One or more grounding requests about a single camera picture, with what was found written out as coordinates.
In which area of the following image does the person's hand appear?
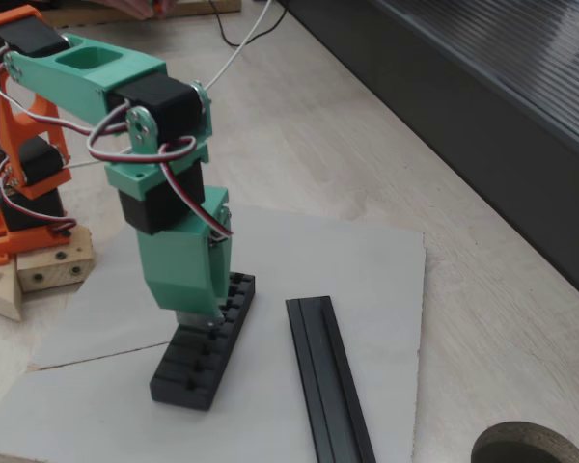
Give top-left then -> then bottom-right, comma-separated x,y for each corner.
101,0 -> 179,20

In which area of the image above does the black slotted holder block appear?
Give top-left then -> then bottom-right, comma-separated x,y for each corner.
149,272 -> 257,412

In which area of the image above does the wooden block with bolts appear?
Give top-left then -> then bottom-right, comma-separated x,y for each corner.
15,226 -> 96,293

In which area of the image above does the grey flat board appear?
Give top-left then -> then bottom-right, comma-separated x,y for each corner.
0,204 -> 427,463

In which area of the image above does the wooden wedge block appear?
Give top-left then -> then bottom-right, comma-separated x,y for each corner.
0,255 -> 24,322

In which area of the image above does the wooden plank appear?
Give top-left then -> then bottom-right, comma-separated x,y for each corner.
38,0 -> 242,28

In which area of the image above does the dark grey window ledge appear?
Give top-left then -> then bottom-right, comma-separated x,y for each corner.
275,0 -> 579,311

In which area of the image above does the red white black servo cable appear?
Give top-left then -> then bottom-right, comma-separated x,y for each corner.
85,103 -> 235,238

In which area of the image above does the black aluminium rail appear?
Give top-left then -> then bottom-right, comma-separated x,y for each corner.
285,295 -> 377,463

